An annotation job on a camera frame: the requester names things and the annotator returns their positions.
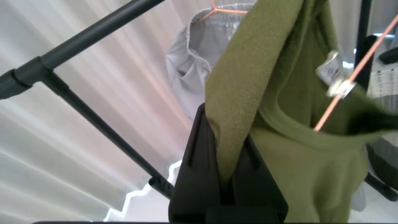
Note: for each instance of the black clothes rack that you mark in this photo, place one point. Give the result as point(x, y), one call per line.
point(93, 31)

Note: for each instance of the pink clothes hanger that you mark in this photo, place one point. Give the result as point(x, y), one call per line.
point(230, 11)
point(329, 112)

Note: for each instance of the green garment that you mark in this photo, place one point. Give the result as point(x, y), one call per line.
point(248, 62)

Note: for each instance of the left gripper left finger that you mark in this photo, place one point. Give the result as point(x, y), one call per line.
point(196, 183)

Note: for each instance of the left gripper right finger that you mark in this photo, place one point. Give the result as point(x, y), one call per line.
point(258, 193)

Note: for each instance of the pale grey shorts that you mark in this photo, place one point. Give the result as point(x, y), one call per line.
point(192, 81)

